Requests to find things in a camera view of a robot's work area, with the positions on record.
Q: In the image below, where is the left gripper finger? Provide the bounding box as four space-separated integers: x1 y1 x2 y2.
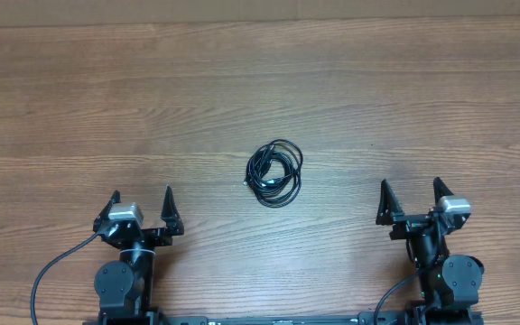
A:
97 190 121 220
161 185 184 236

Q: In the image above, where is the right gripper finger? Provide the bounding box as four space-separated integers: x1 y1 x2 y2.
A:
432 177 454 203
376 179 404 226

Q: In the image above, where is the black USB cable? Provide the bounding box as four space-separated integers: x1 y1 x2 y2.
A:
243 138 305 209

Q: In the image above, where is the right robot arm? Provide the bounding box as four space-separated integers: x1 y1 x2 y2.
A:
372 177 485 324

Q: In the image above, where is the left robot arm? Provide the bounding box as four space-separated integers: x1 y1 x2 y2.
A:
93 187 184 324

